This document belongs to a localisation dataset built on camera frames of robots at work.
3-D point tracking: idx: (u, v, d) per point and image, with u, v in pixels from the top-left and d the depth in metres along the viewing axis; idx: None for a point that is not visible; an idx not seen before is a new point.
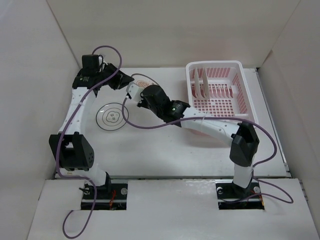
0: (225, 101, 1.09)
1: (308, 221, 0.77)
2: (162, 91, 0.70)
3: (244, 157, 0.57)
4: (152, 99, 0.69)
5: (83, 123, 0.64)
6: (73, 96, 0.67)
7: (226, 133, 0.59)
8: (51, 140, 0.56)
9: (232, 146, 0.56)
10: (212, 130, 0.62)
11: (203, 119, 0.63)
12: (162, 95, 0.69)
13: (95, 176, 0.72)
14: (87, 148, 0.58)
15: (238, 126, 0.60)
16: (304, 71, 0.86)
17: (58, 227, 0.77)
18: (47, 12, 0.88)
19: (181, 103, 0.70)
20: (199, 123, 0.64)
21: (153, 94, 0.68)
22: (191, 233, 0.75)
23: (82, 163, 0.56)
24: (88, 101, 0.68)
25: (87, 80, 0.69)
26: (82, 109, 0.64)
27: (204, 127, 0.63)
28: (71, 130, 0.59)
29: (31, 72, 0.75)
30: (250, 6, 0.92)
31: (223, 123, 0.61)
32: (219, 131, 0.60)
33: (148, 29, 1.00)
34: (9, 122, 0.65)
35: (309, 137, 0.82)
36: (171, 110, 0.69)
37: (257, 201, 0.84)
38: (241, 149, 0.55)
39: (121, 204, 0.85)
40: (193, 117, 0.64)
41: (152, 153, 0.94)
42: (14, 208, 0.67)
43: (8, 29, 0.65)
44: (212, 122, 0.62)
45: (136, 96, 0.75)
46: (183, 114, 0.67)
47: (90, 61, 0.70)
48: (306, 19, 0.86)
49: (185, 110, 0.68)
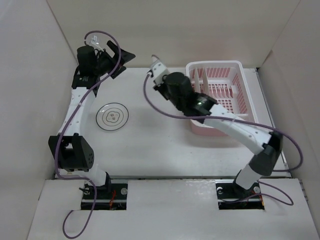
0: (225, 101, 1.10)
1: (308, 221, 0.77)
2: (188, 81, 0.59)
3: (267, 166, 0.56)
4: (177, 88, 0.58)
5: (83, 124, 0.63)
6: (73, 95, 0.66)
7: (257, 141, 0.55)
8: (51, 140, 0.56)
9: (261, 155, 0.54)
10: (241, 134, 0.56)
11: (234, 122, 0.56)
12: (188, 86, 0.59)
13: (95, 176, 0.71)
14: (87, 148, 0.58)
15: (268, 135, 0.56)
16: (304, 72, 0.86)
17: (58, 228, 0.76)
18: (48, 12, 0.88)
19: (207, 97, 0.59)
20: (227, 124, 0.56)
21: (179, 83, 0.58)
22: (192, 233, 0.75)
23: (82, 162, 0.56)
24: (87, 101, 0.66)
25: (86, 81, 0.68)
26: (81, 110, 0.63)
27: (232, 130, 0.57)
28: (71, 132, 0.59)
29: (31, 71, 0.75)
30: (250, 7, 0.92)
31: (254, 129, 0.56)
32: (249, 137, 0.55)
33: (148, 29, 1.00)
34: (9, 121, 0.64)
35: (309, 137, 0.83)
36: (195, 104, 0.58)
37: (257, 201, 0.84)
38: (269, 159, 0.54)
39: (121, 204, 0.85)
40: (223, 117, 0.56)
41: (152, 153, 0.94)
42: (14, 209, 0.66)
43: (8, 28, 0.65)
44: (242, 127, 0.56)
45: (160, 75, 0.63)
46: (210, 112, 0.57)
47: (85, 59, 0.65)
48: (306, 19, 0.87)
49: (212, 106, 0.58)
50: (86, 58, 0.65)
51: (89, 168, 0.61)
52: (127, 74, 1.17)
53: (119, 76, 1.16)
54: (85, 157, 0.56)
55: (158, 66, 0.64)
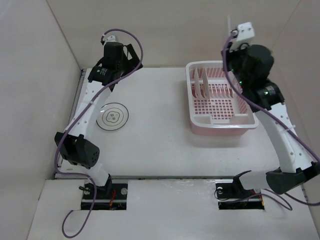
0: (225, 101, 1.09)
1: (307, 221, 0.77)
2: (271, 63, 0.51)
3: (283, 188, 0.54)
4: (254, 63, 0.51)
5: (91, 123, 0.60)
6: (87, 90, 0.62)
7: (294, 163, 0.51)
8: (57, 136, 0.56)
9: (287, 176, 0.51)
10: (283, 146, 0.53)
11: (286, 131, 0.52)
12: (266, 68, 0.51)
13: (96, 175, 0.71)
14: (92, 149, 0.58)
15: (309, 164, 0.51)
16: (305, 72, 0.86)
17: (58, 228, 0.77)
18: (48, 12, 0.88)
19: (275, 88, 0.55)
20: (278, 129, 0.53)
21: (260, 58, 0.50)
22: (192, 233, 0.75)
23: (85, 162, 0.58)
24: (100, 99, 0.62)
25: (103, 73, 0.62)
26: (92, 109, 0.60)
27: (279, 138, 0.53)
28: (77, 131, 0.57)
29: (31, 71, 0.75)
30: (250, 7, 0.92)
31: (299, 150, 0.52)
32: (289, 154, 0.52)
33: (148, 29, 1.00)
34: (9, 121, 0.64)
35: (309, 137, 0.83)
36: (262, 91, 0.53)
37: (257, 201, 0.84)
38: (293, 185, 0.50)
39: (121, 204, 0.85)
40: (280, 121, 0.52)
41: (152, 153, 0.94)
42: (14, 209, 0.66)
43: (8, 28, 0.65)
44: (290, 141, 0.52)
45: (240, 41, 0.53)
46: (271, 108, 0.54)
47: (111, 52, 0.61)
48: (306, 19, 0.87)
49: (276, 104, 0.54)
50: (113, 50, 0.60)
51: (93, 165, 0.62)
52: None
53: None
54: (89, 158, 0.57)
55: (246, 29, 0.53)
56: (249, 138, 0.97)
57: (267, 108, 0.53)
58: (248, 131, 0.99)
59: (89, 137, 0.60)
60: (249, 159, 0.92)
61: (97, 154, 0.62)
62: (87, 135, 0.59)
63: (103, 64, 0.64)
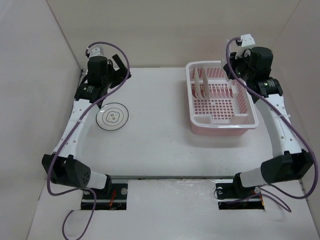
0: (225, 101, 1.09)
1: (307, 221, 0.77)
2: (271, 58, 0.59)
3: (272, 174, 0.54)
4: (254, 58, 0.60)
5: (81, 143, 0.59)
6: (74, 108, 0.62)
7: (283, 145, 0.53)
8: (44, 160, 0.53)
9: (275, 158, 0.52)
10: (275, 131, 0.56)
11: (279, 117, 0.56)
12: (266, 63, 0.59)
13: (93, 183, 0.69)
14: (82, 170, 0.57)
15: (300, 150, 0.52)
16: (305, 72, 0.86)
17: (58, 228, 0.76)
18: (48, 12, 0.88)
19: (276, 83, 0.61)
20: (271, 115, 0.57)
21: (259, 54, 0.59)
22: (192, 233, 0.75)
23: (76, 184, 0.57)
24: (88, 117, 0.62)
25: (90, 91, 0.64)
26: (80, 128, 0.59)
27: (272, 123, 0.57)
28: (66, 152, 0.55)
29: (31, 71, 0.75)
30: (250, 7, 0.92)
31: (291, 136, 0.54)
32: (280, 137, 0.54)
33: (148, 29, 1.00)
34: (9, 121, 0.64)
35: (309, 138, 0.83)
36: (262, 82, 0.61)
37: (257, 201, 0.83)
38: (279, 167, 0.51)
39: (121, 203, 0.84)
40: (274, 107, 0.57)
41: (152, 153, 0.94)
42: (14, 209, 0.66)
43: (8, 28, 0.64)
44: (283, 127, 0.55)
45: (243, 48, 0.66)
46: (268, 97, 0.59)
47: (96, 68, 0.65)
48: (306, 20, 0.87)
49: (273, 94, 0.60)
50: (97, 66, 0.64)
51: (84, 186, 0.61)
52: None
53: None
54: (80, 180, 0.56)
55: (248, 40, 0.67)
56: (249, 138, 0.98)
57: (264, 96, 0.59)
58: (248, 131, 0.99)
59: (80, 157, 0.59)
60: (249, 159, 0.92)
61: (88, 175, 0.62)
62: (78, 153, 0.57)
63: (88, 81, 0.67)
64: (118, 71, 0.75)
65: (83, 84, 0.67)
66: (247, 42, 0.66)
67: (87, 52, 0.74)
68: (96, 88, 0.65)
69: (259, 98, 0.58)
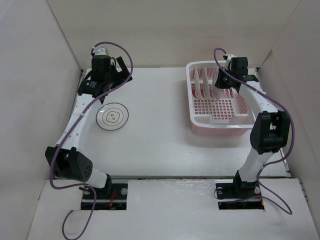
0: (225, 101, 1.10)
1: (308, 221, 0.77)
2: (246, 60, 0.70)
3: (258, 136, 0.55)
4: (234, 62, 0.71)
5: (83, 137, 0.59)
6: (77, 103, 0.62)
7: (262, 108, 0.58)
8: (47, 153, 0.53)
9: (257, 120, 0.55)
10: (255, 103, 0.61)
11: (256, 92, 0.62)
12: (243, 63, 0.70)
13: (94, 181, 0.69)
14: (85, 163, 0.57)
15: (276, 111, 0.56)
16: (304, 72, 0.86)
17: (58, 227, 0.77)
18: (48, 13, 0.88)
19: (254, 75, 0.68)
20: (250, 93, 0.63)
21: (236, 58, 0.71)
22: (191, 234, 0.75)
23: (79, 177, 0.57)
24: (91, 111, 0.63)
25: (93, 86, 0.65)
26: (83, 121, 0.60)
27: (252, 98, 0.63)
28: (69, 145, 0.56)
29: (32, 71, 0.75)
30: (250, 8, 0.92)
31: (268, 102, 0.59)
32: (259, 104, 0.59)
33: (148, 29, 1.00)
34: (9, 121, 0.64)
35: (309, 138, 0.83)
36: (241, 76, 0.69)
37: (257, 201, 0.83)
38: (260, 124, 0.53)
39: (121, 204, 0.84)
40: (251, 86, 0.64)
41: (152, 153, 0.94)
42: (14, 208, 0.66)
43: (8, 28, 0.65)
44: (261, 97, 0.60)
45: (227, 60, 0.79)
46: (246, 82, 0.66)
47: (99, 65, 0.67)
48: (306, 20, 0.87)
49: (252, 81, 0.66)
50: (101, 64, 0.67)
51: (86, 180, 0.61)
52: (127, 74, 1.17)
53: None
54: (82, 172, 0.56)
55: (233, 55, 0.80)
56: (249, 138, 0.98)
57: (243, 82, 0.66)
58: (248, 131, 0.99)
59: (82, 149, 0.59)
60: None
61: (90, 168, 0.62)
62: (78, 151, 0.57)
63: (91, 78, 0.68)
64: (120, 73, 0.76)
65: (87, 80, 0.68)
66: (231, 56, 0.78)
67: (92, 52, 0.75)
68: (99, 84, 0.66)
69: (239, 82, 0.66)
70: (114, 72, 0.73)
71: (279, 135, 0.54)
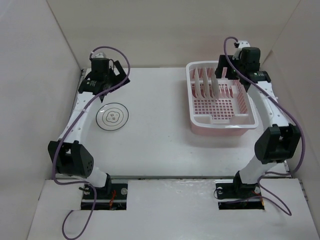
0: (225, 101, 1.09)
1: (307, 221, 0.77)
2: (258, 53, 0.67)
3: (264, 150, 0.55)
4: (245, 54, 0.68)
5: (84, 132, 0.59)
6: (78, 100, 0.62)
7: (271, 119, 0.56)
8: (50, 147, 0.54)
9: (265, 132, 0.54)
10: (264, 111, 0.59)
11: (267, 97, 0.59)
12: (254, 57, 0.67)
13: (94, 180, 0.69)
14: (86, 157, 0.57)
15: (287, 124, 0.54)
16: (305, 72, 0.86)
17: (58, 228, 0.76)
18: (47, 12, 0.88)
19: (265, 72, 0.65)
20: (261, 98, 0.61)
21: (248, 50, 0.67)
22: (191, 234, 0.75)
23: (81, 172, 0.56)
24: (92, 108, 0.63)
25: (93, 85, 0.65)
26: (85, 117, 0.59)
27: (262, 104, 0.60)
28: (71, 139, 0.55)
29: (32, 71, 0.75)
30: (250, 8, 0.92)
31: (279, 113, 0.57)
32: (269, 114, 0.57)
33: (148, 29, 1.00)
34: (9, 121, 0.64)
35: (309, 138, 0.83)
36: (252, 73, 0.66)
37: (257, 201, 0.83)
38: (268, 139, 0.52)
39: (121, 204, 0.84)
40: (262, 89, 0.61)
41: (152, 153, 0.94)
42: (14, 208, 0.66)
43: (8, 28, 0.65)
44: (272, 106, 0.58)
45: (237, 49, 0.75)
46: (257, 82, 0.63)
47: (99, 66, 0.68)
48: (306, 20, 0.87)
49: (263, 81, 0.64)
50: (100, 64, 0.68)
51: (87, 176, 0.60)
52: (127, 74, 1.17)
53: None
54: (84, 167, 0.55)
55: (245, 44, 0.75)
56: (249, 138, 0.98)
57: (253, 80, 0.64)
58: (248, 131, 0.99)
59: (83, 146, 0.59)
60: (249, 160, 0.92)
61: (92, 164, 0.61)
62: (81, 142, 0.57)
63: (91, 78, 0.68)
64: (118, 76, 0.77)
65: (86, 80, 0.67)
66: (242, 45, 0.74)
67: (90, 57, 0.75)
68: (99, 83, 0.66)
69: (249, 81, 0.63)
70: (112, 75, 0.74)
71: (286, 148, 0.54)
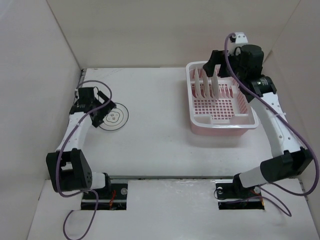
0: (225, 101, 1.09)
1: (307, 221, 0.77)
2: (261, 55, 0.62)
3: (274, 175, 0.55)
4: (246, 57, 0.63)
5: (81, 142, 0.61)
6: (71, 119, 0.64)
7: (282, 144, 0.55)
8: (48, 158, 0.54)
9: (276, 158, 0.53)
10: (274, 131, 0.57)
11: (275, 116, 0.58)
12: (257, 61, 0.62)
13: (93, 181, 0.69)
14: (85, 164, 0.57)
15: (298, 148, 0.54)
16: (305, 72, 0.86)
17: (58, 228, 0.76)
18: (47, 12, 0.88)
19: (268, 80, 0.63)
20: (269, 116, 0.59)
21: (250, 53, 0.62)
22: (191, 233, 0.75)
23: (81, 182, 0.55)
24: (85, 123, 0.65)
25: (83, 107, 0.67)
26: (79, 129, 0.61)
27: (270, 123, 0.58)
28: (70, 147, 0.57)
29: (32, 71, 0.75)
30: (250, 8, 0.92)
31: (288, 135, 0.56)
32: (279, 137, 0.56)
33: (148, 29, 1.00)
34: (9, 121, 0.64)
35: (309, 138, 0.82)
36: (255, 81, 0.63)
37: (257, 201, 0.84)
38: (280, 167, 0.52)
39: (121, 204, 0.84)
40: (270, 107, 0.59)
41: (152, 153, 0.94)
42: (14, 209, 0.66)
43: (8, 28, 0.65)
44: (281, 126, 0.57)
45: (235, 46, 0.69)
46: (262, 95, 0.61)
47: (86, 91, 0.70)
48: (306, 20, 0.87)
49: (267, 92, 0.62)
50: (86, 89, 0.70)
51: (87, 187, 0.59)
52: (127, 74, 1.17)
53: (119, 75, 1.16)
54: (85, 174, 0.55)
55: (242, 38, 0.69)
56: (249, 138, 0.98)
57: (258, 93, 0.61)
58: (248, 131, 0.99)
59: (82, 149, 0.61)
60: (249, 159, 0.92)
61: (90, 176, 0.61)
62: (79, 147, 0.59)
63: (79, 103, 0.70)
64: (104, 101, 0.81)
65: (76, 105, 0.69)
66: (239, 40, 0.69)
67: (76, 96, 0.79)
68: (89, 106, 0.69)
69: (254, 96, 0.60)
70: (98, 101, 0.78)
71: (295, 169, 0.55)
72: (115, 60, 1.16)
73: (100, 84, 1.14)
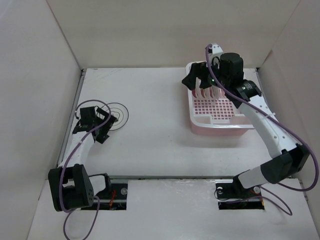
0: (225, 101, 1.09)
1: (307, 221, 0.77)
2: (241, 61, 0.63)
3: (276, 175, 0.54)
4: (227, 65, 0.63)
5: (83, 157, 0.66)
6: (74, 138, 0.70)
7: (279, 144, 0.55)
8: (51, 174, 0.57)
9: (275, 158, 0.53)
10: (267, 133, 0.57)
11: (266, 117, 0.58)
12: (238, 67, 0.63)
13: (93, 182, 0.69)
14: (88, 182, 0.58)
15: (294, 145, 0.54)
16: (304, 72, 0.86)
17: (58, 228, 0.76)
18: (47, 12, 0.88)
19: (252, 84, 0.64)
20: (259, 118, 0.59)
21: (230, 60, 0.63)
22: (191, 233, 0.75)
23: (81, 192, 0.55)
24: (88, 140, 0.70)
25: (85, 128, 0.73)
26: (82, 146, 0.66)
27: (261, 124, 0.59)
28: (72, 163, 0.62)
29: (32, 71, 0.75)
30: (250, 8, 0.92)
31: (282, 134, 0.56)
32: (274, 138, 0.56)
33: (148, 29, 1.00)
34: (9, 122, 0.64)
35: (309, 138, 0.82)
36: (240, 87, 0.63)
37: (257, 201, 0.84)
38: (281, 167, 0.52)
39: (121, 204, 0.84)
40: (258, 109, 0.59)
41: (152, 153, 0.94)
42: (14, 208, 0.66)
43: (8, 28, 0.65)
44: (273, 126, 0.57)
45: (212, 56, 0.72)
46: (249, 100, 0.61)
47: (87, 112, 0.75)
48: (305, 20, 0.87)
49: (254, 96, 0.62)
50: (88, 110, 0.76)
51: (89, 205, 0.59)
52: (127, 74, 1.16)
53: (119, 76, 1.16)
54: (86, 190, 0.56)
55: (218, 49, 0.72)
56: (249, 138, 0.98)
57: (246, 99, 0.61)
58: (248, 131, 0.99)
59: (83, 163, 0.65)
60: (249, 160, 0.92)
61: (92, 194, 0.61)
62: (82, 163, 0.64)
63: (81, 123, 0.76)
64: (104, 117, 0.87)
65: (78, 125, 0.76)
66: (216, 50, 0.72)
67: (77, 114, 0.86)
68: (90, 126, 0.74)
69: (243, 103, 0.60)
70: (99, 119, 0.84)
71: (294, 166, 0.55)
72: (115, 60, 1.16)
73: (100, 84, 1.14)
